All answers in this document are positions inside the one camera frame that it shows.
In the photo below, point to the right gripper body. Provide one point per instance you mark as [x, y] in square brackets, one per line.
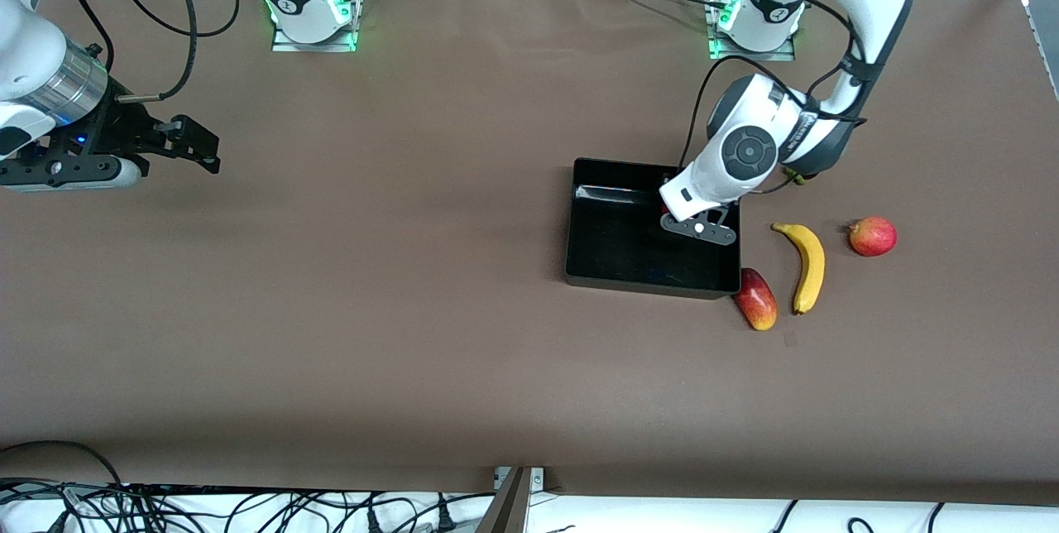
[113, 129]

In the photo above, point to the black plastic box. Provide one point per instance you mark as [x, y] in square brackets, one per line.
[620, 243]

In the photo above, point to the yellow banana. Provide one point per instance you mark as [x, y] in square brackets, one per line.
[810, 268]

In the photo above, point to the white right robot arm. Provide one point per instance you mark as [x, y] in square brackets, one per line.
[298, 7]

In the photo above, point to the dark purple mangosteen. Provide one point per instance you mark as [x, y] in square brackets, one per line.
[797, 178]

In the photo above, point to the red yellow mango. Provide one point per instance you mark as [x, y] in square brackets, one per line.
[754, 300]

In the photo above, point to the round red fruit with stem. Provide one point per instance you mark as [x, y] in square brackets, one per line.
[874, 237]

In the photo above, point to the dark metal beam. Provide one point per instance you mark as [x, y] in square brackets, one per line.
[505, 508]

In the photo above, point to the black power plug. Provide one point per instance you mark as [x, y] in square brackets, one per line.
[447, 521]
[374, 521]

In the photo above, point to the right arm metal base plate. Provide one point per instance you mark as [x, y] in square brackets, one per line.
[285, 45]

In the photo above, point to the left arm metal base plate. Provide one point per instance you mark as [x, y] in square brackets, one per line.
[786, 55]

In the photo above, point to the small metal table bracket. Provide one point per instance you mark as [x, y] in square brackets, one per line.
[536, 478]

